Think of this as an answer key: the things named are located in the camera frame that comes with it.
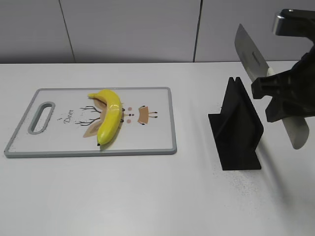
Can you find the white-handled kitchen knife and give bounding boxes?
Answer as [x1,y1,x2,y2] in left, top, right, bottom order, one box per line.
[234,24,310,149]

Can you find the black knife stand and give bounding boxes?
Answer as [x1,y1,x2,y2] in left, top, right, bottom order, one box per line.
[208,77,264,171]

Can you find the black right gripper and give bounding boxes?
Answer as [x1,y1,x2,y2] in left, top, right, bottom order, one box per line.
[251,45,315,122]

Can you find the yellow plastic banana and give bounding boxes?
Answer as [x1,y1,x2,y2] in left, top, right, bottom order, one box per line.
[88,89,123,146]

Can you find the white grey-rimmed cutting board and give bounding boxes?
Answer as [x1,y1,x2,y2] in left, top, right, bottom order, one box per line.
[4,87,177,158]

